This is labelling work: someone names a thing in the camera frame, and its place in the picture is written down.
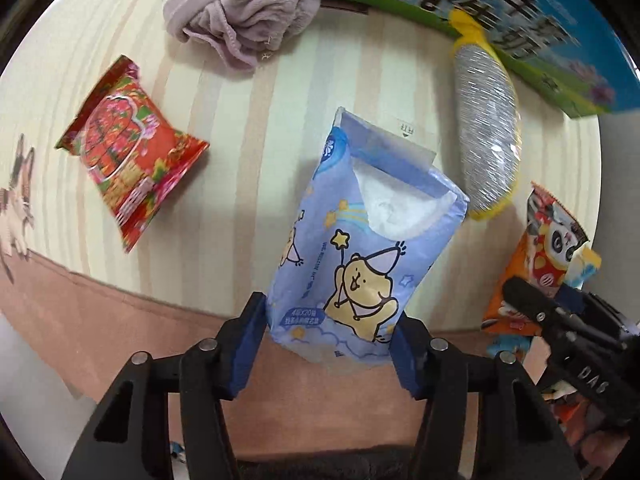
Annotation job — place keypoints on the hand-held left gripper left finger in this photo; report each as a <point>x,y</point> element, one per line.
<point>246,347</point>

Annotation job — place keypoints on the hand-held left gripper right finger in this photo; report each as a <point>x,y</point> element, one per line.
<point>407,357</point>

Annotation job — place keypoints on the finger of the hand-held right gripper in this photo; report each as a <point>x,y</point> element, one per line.
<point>602,312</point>
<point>532,305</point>

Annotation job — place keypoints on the orange panda snack packet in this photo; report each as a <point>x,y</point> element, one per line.
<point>542,255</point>

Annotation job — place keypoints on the blue cartoon tissue pack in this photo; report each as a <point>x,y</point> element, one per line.
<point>350,255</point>

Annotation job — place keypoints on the yellow blue small packet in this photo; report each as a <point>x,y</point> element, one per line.
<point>584,264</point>

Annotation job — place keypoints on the silver yellow scrub sponge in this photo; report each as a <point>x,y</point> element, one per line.
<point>487,120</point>

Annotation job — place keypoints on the beige striped printed blanket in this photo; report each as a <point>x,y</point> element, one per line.
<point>240,125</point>

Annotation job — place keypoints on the red floral tissue pack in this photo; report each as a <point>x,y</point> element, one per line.
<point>127,152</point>

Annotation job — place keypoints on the blue green milk carton box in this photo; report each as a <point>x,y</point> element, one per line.
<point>500,15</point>

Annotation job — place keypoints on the mauve fleece towel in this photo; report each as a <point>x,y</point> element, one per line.
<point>245,12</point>

